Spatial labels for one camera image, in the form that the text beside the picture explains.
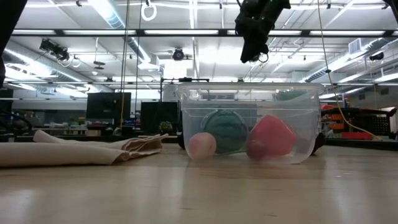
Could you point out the shelf with red bins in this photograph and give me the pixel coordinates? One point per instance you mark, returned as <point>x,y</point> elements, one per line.
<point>354,135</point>

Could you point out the clear plastic tupperware container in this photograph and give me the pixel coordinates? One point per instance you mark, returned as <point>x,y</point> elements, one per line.
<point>248,93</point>

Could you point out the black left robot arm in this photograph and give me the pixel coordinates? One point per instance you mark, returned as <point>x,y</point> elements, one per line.
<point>9,18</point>

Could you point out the red pepper toy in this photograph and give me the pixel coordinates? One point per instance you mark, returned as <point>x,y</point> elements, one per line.
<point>276,133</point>

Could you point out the pink peach toy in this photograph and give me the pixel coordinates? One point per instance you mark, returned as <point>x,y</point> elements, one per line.
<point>202,146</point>

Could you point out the black monitor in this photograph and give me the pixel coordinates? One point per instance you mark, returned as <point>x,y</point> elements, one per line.
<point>107,109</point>
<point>158,115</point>

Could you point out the red cherry toy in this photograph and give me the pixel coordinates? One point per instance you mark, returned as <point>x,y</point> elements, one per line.
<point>256,151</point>

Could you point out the beige folded cloth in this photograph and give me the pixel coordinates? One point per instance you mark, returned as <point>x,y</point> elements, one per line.
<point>62,155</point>

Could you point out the small background plant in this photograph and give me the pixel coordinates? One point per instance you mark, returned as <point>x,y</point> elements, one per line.
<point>165,127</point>

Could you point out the black overhead camera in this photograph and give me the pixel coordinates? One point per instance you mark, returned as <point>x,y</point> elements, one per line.
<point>178,55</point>

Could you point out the green watermelon toy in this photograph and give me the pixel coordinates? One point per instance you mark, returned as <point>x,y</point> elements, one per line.
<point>227,130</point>

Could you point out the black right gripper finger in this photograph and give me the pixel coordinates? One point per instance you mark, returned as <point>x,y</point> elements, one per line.
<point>261,49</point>
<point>248,53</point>

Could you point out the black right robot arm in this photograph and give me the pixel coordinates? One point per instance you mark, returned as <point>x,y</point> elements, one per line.
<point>394,4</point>

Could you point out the black ceiling-mounted device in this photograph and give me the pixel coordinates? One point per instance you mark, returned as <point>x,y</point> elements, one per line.
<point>54,49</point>

